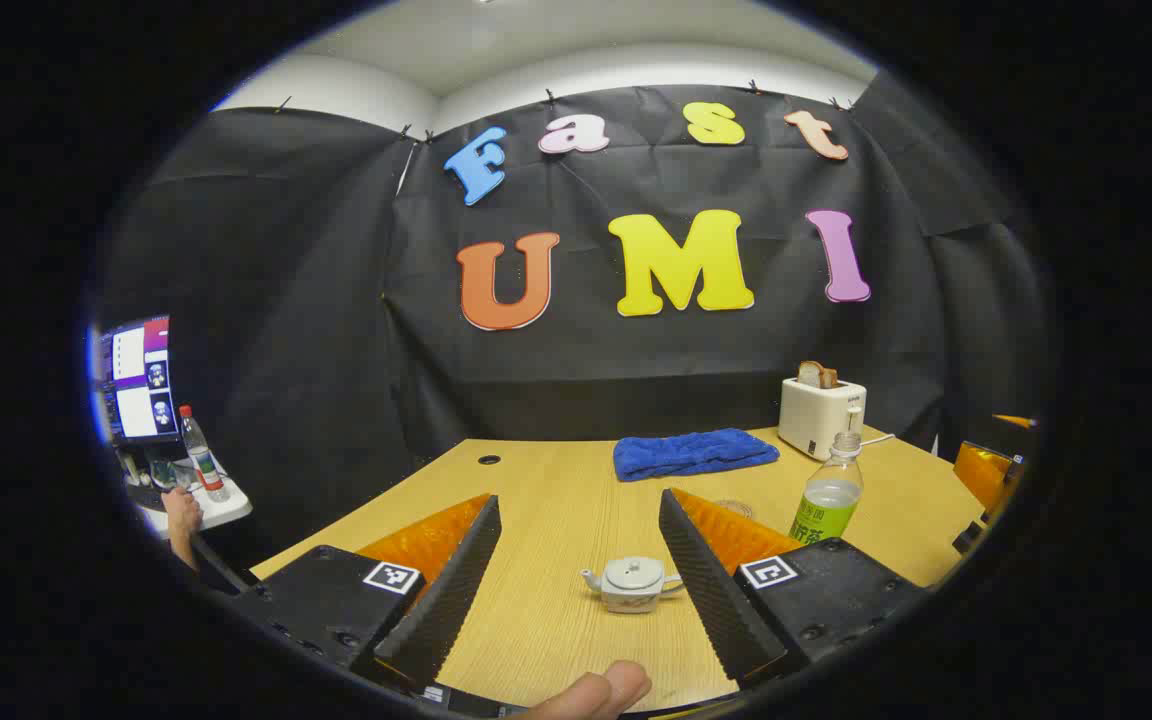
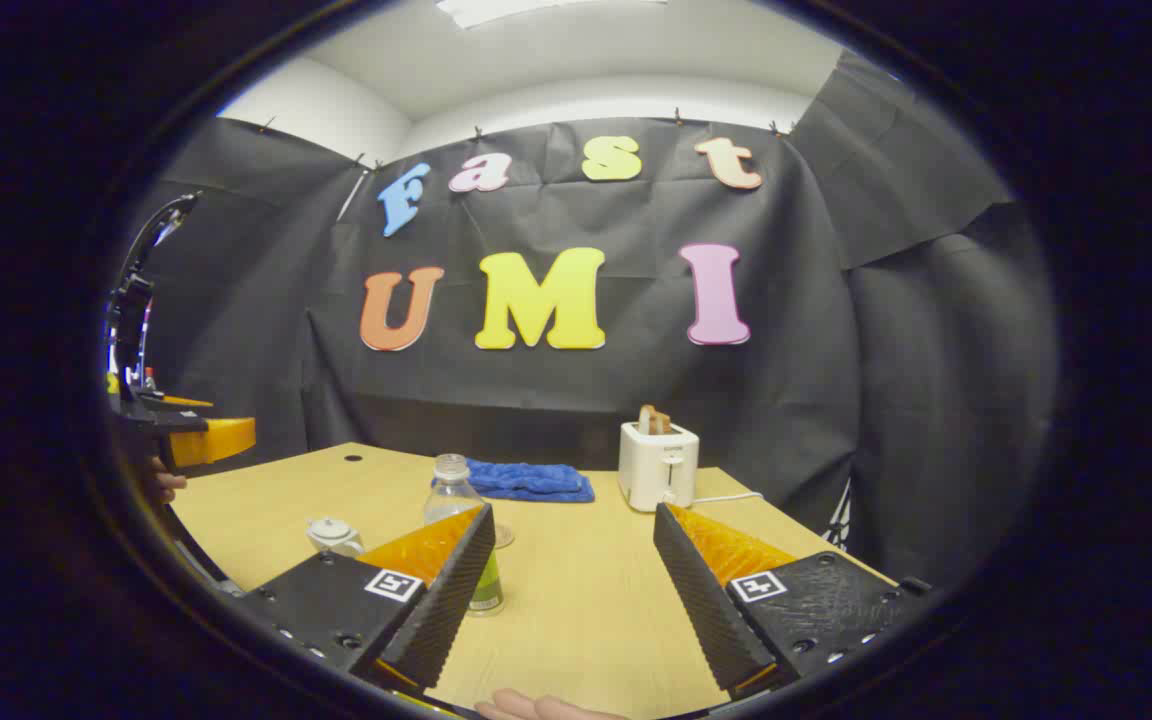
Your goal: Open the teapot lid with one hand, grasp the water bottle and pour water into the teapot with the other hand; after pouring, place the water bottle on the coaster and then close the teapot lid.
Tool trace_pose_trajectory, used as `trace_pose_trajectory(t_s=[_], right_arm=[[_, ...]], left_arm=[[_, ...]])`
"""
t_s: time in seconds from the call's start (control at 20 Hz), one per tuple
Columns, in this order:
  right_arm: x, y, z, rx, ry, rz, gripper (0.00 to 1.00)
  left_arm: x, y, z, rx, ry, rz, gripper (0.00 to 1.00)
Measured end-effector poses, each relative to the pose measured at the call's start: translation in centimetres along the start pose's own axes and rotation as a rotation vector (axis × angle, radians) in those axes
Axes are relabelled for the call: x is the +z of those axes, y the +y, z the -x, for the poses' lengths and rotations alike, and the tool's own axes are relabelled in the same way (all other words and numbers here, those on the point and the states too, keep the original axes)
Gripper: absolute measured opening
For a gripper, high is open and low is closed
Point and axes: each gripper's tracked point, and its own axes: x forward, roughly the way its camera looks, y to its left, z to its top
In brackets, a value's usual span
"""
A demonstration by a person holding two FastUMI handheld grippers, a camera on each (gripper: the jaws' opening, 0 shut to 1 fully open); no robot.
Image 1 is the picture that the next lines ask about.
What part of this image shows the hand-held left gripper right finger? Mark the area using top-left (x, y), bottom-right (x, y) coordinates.
top-left (658, 487), bottom-right (933, 691)

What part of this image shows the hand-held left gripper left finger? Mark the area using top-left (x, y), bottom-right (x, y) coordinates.
top-left (234, 493), bottom-right (503, 693)

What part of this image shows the white teacup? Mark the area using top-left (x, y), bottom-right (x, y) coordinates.
top-left (581, 557), bottom-right (685, 614)

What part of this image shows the green label water bottle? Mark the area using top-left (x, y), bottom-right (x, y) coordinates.
top-left (789, 431), bottom-right (865, 546)

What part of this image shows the red label water bottle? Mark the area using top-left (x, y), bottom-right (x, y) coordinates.
top-left (179, 405), bottom-right (231, 503)

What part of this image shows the blue towel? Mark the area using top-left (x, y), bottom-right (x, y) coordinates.
top-left (613, 428), bottom-right (781, 483)

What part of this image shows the white toaster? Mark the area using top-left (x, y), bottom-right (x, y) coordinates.
top-left (777, 376), bottom-right (868, 462)

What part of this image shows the white side table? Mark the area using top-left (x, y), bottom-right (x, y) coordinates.
top-left (136, 455), bottom-right (254, 536)

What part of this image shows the computer monitor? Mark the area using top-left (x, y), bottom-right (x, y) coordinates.
top-left (98, 316), bottom-right (183, 446)

